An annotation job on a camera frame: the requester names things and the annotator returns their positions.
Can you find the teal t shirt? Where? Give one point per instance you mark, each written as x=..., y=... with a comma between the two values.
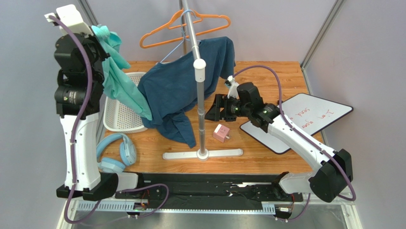
x=117, y=84

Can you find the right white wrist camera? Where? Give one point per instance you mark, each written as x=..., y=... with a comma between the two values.
x=232, y=85

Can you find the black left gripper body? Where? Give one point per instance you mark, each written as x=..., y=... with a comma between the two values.
x=97, y=49

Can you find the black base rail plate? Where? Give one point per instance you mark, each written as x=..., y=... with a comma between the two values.
x=209, y=191

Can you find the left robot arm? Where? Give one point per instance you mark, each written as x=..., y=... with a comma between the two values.
x=80, y=87

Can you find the white perforated plastic basket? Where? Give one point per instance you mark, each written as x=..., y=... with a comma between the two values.
x=117, y=116

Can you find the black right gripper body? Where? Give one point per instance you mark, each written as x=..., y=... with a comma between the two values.
x=224, y=108

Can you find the light blue headphones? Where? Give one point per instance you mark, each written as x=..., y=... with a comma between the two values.
x=127, y=152

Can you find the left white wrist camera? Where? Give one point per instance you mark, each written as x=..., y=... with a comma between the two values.
x=72, y=18

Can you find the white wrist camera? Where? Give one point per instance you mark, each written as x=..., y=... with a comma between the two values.
x=72, y=18
x=232, y=85

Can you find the white dry erase board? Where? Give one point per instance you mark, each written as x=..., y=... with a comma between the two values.
x=312, y=114

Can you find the pink power adapter cube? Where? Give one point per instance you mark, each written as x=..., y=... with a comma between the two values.
x=221, y=133

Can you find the dark blue t shirt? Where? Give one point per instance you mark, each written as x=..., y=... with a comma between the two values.
x=170, y=88

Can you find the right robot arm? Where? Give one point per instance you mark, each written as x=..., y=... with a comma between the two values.
x=332, y=170

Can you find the silver clothes rack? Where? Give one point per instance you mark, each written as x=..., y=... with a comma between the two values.
x=199, y=65

